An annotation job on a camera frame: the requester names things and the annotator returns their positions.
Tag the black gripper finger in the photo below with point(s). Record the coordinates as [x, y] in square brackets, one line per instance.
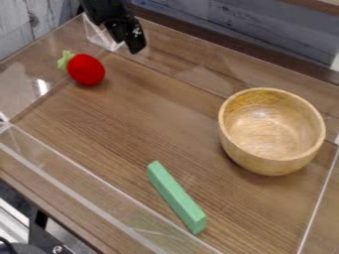
[132, 34]
[115, 27]

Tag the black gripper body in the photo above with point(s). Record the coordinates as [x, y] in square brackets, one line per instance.
[107, 11]

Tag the red plush strawberry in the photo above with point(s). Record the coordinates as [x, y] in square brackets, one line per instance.
[83, 68]

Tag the wooden bowl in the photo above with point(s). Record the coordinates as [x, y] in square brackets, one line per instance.
[271, 130]

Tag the green rectangular block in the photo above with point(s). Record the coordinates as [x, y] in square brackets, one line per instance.
[185, 208]

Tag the clear acrylic corner bracket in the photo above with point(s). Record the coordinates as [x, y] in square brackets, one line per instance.
[99, 36]

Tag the clear acrylic front wall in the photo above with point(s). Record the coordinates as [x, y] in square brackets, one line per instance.
[113, 223]

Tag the black metal table frame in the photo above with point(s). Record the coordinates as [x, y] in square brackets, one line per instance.
[41, 239]

